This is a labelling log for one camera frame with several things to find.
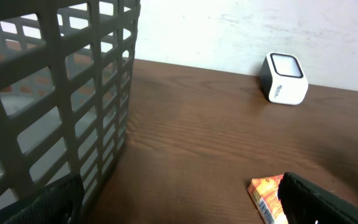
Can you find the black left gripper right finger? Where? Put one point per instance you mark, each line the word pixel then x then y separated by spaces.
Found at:
pixel 305 202

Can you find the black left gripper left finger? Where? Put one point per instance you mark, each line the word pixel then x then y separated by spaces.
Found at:
pixel 58 202

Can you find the white barcode scanner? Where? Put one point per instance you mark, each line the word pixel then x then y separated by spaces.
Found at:
pixel 282 79

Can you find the orange small box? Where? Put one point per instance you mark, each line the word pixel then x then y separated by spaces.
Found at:
pixel 264 194

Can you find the dark grey plastic basket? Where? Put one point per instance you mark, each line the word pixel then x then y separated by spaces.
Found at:
pixel 65 81

